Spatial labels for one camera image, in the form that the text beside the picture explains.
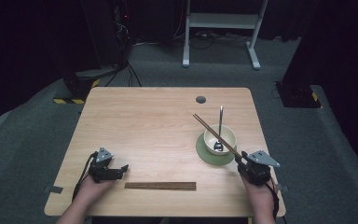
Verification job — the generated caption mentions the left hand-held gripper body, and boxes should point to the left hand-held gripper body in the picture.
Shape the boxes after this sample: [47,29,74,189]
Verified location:
[88,146,123,184]

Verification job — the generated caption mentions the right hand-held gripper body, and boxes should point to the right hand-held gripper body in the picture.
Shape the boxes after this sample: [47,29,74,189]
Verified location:
[241,149,282,187]

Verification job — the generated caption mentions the brown wooden chopstick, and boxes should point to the brown wooden chopstick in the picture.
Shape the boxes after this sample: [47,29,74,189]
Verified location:
[192,114,242,161]
[194,113,244,159]

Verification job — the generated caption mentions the cream ceramic bowl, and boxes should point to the cream ceramic bowl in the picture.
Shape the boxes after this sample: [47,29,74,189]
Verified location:
[203,124,238,156]

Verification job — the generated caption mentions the row of brown chopsticks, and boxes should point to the row of brown chopsticks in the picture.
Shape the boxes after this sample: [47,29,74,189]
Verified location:
[124,181,198,191]

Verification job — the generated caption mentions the person's left hand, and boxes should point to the person's left hand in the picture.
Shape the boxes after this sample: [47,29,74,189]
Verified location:
[76,175,116,207]

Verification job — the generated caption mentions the person's right hand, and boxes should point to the person's right hand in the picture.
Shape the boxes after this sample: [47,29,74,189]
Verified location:
[241,176,277,214]

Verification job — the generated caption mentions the green round saucer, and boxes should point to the green round saucer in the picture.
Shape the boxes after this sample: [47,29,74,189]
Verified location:
[195,133,238,167]

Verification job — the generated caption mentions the metal spoon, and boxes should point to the metal spoon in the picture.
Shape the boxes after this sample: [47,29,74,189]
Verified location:
[213,105,225,152]

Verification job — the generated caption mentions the black striped stand base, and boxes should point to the black striped stand base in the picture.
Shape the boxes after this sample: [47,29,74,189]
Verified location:
[52,69,102,105]
[274,80,323,109]

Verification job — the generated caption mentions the dark curtain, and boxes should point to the dark curtain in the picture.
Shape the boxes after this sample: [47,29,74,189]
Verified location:
[0,0,102,133]
[281,0,358,180]

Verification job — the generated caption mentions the white metal stand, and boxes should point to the white metal stand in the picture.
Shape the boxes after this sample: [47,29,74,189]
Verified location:
[182,0,270,71]

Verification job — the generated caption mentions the dark equipment rack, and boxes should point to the dark equipment rack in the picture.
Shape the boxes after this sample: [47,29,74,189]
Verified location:
[79,0,132,68]

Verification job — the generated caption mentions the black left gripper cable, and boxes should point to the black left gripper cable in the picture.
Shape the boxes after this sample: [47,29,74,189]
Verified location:
[71,151,99,203]

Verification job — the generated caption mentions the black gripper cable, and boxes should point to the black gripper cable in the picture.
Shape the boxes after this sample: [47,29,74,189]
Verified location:
[264,181,281,220]
[71,151,99,203]

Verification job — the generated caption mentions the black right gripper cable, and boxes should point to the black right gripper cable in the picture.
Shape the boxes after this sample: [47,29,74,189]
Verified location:
[264,181,281,220]

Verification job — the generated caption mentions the black floor cables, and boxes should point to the black floor cables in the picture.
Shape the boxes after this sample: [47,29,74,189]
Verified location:
[104,60,143,88]

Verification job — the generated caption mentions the tangled cables under stand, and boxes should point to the tangled cables under stand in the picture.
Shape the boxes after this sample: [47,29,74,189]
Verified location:
[131,28,251,50]

